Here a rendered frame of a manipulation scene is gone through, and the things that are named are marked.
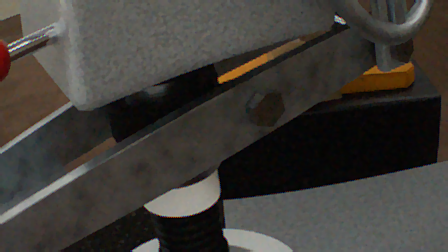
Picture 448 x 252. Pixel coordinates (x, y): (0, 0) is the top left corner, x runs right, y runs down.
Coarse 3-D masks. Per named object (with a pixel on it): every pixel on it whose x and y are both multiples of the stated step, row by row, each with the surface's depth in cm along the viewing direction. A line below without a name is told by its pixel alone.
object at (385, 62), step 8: (376, 0) 45; (384, 0) 46; (376, 8) 46; (384, 8) 46; (376, 16) 46; (384, 16) 46; (376, 48) 48; (384, 48) 48; (376, 56) 49; (384, 56) 48; (392, 56) 49; (384, 64) 48; (392, 64) 49; (400, 64) 50; (384, 72) 49
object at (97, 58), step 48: (48, 0) 32; (96, 0) 30; (144, 0) 31; (192, 0) 33; (240, 0) 35; (288, 0) 37; (48, 48) 35; (96, 48) 31; (144, 48) 33; (192, 48) 34; (240, 48) 36; (96, 96) 32
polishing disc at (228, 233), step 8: (224, 232) 65; (232, 232) 65; (240, 232) 65; (248, 232) 65; (256, 232) 65; (152, 240) 65; (232, 240) 64; (240, 240) 64; (248, 240) 63; (256, 240) 63; (264, 240) 63; (272, 240) 63; (136, 248) 64; (144, 248) 64; (152, 248) 64; (232, 248) 62; (240, 248) 62; (248, 248) 62; (256, 248) 62; (264, 248) 62; (272, 248) 61; (280, 248) 61; (288, 248) 61
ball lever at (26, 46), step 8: (40, 32) 32; (48, 32) 32; (0, 40) 30; (24, 40) 31; (32, 40) 31; (40, 40) 32; (48, 40) 32; (0, 48) 30; (8, 48) 31; (16, 48) 31; (24, 48) 31; (32, 48) 32; (40, 48) 32; (0, 56) 30; (8, 56) 30; (16, 56) 31; (24, 56) 32; (0, 64) 30; (8, 64) 31; (0, 72) 30; (8, 72) 31; (0, 80) 30
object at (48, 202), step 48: (336, 48) 47; (240, 96) 44; (288, 96) 46; (48, 144) 48; (96, 144) 51; (144, 144) 41; (192, 144) 43; (240, 144) 45; (0, 192) 46; (48, 192) 38; (96, 192) 40; (144, 192) 42; (0, 240) 36; (48, 240) 38
